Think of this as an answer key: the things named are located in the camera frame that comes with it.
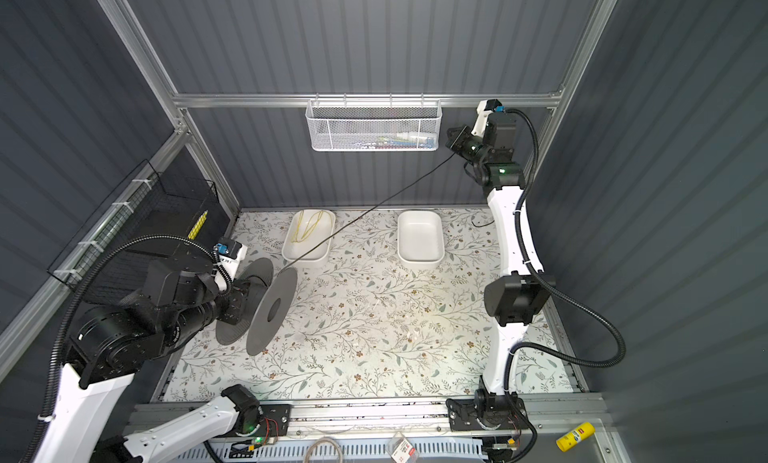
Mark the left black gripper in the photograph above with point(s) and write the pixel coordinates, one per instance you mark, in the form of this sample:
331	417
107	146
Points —
237	295

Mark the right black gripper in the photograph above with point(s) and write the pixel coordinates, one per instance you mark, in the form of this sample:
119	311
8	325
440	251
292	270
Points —
457	144

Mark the black cable spool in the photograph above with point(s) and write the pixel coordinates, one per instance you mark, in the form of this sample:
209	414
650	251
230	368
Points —
279	292

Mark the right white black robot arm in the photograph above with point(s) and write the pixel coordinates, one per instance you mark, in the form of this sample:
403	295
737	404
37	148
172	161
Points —
523	287

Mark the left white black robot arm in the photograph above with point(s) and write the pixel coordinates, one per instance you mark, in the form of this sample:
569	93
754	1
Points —
182	293

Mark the yellow rubber bands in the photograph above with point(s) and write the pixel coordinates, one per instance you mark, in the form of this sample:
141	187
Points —
306	222

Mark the left white tray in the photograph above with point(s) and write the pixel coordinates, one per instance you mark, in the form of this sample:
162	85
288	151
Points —
307	244

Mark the white tray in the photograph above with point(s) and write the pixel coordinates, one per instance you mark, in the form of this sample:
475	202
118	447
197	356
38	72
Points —
307	244
420	239

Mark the right white tray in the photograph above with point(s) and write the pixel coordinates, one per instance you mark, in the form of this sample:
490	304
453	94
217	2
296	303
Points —
420	239

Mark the small plastic packet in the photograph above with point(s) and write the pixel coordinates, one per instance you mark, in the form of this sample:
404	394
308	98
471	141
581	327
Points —
401	450

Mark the yellow glue bottle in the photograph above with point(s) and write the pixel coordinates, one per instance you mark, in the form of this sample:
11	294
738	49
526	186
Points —
575	436

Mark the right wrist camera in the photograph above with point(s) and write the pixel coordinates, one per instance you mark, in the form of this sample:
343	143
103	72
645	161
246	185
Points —
484	109

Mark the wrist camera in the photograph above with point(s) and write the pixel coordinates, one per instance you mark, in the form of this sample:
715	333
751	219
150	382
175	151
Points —
230	253
484	109

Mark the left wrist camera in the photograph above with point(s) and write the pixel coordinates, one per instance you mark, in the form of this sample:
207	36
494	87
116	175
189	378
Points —
230	253

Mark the black wire basket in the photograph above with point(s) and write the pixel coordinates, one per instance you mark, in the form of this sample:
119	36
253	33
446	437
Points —
179	188

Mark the white wire mesh basket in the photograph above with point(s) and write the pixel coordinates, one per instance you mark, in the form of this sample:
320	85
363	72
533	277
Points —
374	125

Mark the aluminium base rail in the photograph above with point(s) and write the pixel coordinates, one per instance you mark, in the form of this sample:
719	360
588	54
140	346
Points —
553	413

